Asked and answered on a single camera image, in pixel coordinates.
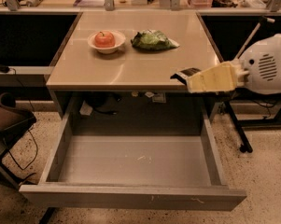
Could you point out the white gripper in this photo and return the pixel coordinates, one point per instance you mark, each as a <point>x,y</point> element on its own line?
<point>260,70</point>

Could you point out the green chip bag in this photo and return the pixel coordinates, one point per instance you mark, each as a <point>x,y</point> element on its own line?
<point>153,40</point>

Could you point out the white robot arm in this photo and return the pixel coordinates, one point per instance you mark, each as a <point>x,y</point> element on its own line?
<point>258,69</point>

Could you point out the open grey drawer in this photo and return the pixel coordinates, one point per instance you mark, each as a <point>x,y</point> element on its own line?
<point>181,172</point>

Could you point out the beige top cabinet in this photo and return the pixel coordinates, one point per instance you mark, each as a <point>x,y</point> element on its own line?
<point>80,68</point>

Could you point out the white ceramic bowl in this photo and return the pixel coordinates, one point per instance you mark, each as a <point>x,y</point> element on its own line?
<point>119,41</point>

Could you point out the red apple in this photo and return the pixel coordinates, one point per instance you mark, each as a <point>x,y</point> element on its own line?
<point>104,39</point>

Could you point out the brown office chair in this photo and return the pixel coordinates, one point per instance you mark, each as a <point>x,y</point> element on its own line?
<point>14,123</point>

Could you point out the black device on ledge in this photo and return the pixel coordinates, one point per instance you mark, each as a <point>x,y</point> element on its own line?
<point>4,68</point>

